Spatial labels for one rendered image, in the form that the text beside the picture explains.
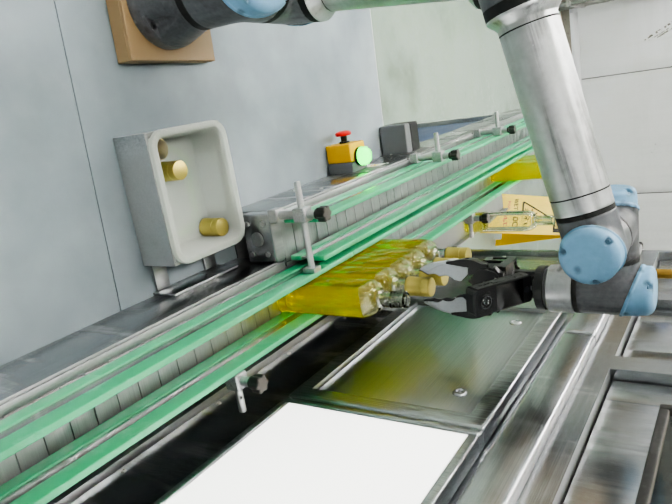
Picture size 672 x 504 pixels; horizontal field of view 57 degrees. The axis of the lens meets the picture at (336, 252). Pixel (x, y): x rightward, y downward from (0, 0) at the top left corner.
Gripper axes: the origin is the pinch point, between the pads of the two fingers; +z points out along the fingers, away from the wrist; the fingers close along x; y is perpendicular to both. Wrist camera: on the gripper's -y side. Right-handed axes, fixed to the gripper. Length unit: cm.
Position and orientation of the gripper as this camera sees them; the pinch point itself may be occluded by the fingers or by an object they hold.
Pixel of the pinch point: (427, 286)
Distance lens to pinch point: 110.0
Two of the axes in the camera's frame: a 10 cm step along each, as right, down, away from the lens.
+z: -8.3, -0.1, 5.6
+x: -1.4, -9.6, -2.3
